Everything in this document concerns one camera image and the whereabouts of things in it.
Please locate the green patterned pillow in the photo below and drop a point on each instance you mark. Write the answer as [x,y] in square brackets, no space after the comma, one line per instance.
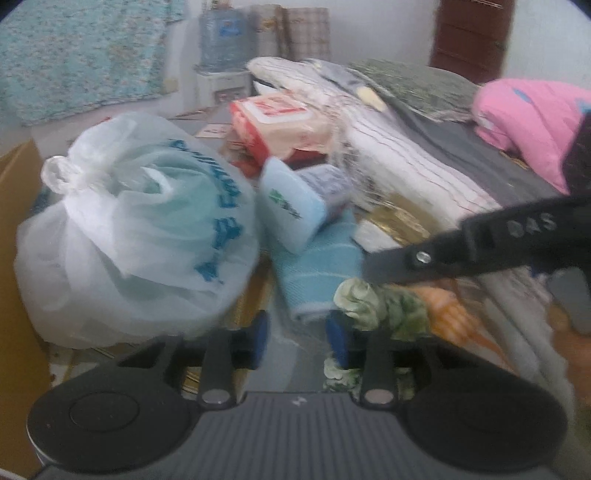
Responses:
[415,87]

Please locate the green scrunchie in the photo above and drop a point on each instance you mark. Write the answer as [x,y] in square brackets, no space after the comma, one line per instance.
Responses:
[388,309]

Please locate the blue water bottle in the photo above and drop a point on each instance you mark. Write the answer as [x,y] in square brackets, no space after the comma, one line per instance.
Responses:
[226,37]

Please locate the teal patterned cloth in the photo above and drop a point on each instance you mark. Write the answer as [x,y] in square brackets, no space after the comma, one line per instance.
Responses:
[78,55]

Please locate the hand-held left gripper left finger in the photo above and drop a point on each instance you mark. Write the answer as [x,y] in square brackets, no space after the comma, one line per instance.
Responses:
[259,341]

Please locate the light blue tissue pack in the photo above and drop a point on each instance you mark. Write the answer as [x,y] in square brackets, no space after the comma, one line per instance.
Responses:
[286,207]

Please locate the brown cardboard box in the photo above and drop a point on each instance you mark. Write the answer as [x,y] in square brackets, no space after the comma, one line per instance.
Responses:
[18,295]

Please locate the pink blanket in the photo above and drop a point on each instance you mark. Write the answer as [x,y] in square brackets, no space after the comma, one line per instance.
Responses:
[526,124]

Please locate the light blue striped towel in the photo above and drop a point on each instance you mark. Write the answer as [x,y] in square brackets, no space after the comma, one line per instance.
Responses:
[318,272]

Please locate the red white wipes pack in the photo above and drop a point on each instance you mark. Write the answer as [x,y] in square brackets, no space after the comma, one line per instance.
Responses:
[277,120]

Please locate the checked rolled cloth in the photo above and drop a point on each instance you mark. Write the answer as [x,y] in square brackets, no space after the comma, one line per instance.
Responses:
[295,32]

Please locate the white plastic bag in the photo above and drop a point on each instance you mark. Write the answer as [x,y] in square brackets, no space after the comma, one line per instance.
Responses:
[129,240]

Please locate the brown wooden door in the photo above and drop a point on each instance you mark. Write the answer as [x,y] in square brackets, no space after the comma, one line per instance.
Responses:
[471,37]

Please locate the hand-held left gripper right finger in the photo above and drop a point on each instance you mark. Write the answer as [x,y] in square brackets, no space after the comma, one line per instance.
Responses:
[337,341]

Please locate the grey bed sheet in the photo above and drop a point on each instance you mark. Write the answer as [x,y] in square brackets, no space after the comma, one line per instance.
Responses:
[494,170]

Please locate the small grey blue pack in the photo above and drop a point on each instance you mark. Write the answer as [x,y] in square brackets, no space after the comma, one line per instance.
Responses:
[325,187]

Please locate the gold foil packet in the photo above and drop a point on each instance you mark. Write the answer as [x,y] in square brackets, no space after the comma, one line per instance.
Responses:
[401,219]

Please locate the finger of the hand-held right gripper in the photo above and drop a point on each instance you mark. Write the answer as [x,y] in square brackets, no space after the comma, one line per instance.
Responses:
[415,261]

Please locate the orange striped cloth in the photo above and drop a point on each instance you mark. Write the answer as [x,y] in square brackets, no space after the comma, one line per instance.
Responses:
[452,318]

